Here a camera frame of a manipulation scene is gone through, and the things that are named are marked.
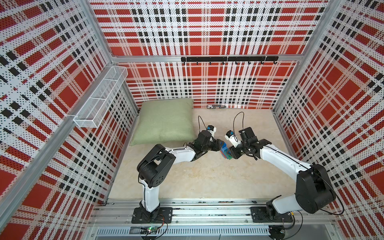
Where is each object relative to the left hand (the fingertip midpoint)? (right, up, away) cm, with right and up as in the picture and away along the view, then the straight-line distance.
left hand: (223, 142), depth 92 cm
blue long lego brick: (+1, -7, -2) cm, 7 cm away
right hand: (+5, -4, -5) cm, 8 cm away
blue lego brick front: (+1, -2, -1) cm, 3 cm away
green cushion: (-39, +13, +4) cm, 41 cm away
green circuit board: (-38, -39, -22) cm, 59 cm away
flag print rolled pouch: (-1, +26, +31) cm, 40 cm away
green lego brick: (+3, -8, -5) cm, 10 cm away
